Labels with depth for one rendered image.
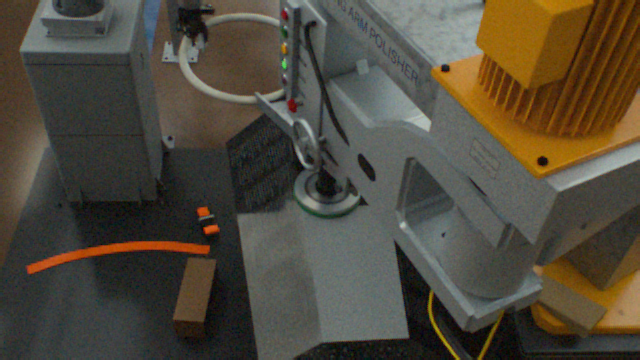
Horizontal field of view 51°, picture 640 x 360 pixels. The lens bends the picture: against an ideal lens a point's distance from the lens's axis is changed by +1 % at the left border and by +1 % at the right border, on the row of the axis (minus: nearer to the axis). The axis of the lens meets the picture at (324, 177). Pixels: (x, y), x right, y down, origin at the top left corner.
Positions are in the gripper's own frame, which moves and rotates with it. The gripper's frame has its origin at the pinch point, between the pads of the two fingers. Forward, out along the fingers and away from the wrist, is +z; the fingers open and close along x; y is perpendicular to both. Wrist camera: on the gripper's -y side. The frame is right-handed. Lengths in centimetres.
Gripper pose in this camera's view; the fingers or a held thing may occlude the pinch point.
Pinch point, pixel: (198, 45)
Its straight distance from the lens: 264.8
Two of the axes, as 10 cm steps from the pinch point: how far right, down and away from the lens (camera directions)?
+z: -0.7, 6.6, 7.5
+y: -5.3, 6.1, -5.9
